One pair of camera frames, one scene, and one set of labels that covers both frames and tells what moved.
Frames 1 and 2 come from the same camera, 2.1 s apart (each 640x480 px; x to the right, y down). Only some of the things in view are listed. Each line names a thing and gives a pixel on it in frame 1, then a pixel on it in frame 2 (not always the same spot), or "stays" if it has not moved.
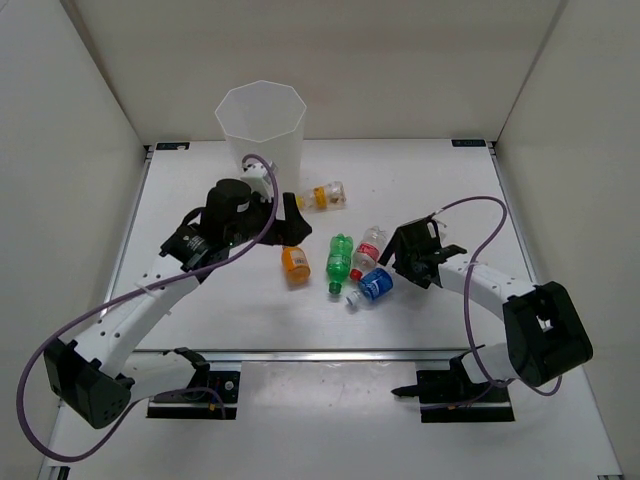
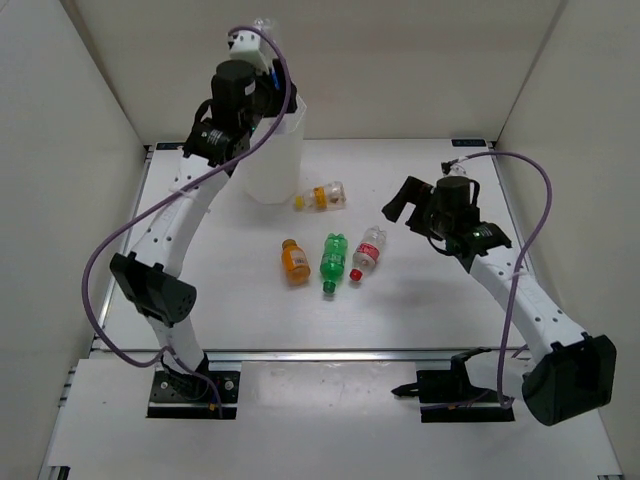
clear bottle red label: x=369 y=251 stays
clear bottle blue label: x=377 y=283 → x=266 y=53
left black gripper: x=295 y=227 → x=264 y=81
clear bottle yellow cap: x=331 y=196 stays
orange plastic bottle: x=296 y=267 stays
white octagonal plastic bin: x=265 y=120 stays
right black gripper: x=400 y=244 → x=415 y=192
